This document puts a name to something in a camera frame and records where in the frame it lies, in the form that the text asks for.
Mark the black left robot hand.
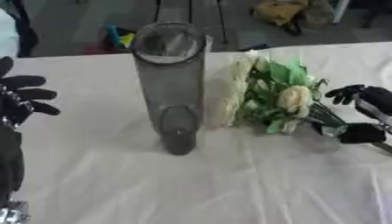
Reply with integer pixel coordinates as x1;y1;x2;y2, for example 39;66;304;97
0;56;63;202

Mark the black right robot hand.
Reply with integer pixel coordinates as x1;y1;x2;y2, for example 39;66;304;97
323;84;392;144

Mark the black tripod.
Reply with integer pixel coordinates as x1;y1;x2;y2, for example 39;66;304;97
151;0;230;46

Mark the person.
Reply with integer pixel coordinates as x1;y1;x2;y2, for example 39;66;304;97
0;0;40;59

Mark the colourful bag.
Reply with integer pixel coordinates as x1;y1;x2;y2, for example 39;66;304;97
80;24;138;56

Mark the yellow bag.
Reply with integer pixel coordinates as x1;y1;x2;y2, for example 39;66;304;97
249;0;312;37

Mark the white and green flower bouquet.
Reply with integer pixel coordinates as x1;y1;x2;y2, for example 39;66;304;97
203;49;355;138

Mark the tall grey cylinder vase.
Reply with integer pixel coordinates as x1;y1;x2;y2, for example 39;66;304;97
129;20;214;157

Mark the white chair leg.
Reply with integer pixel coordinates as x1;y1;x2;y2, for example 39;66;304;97
329;0;353;25

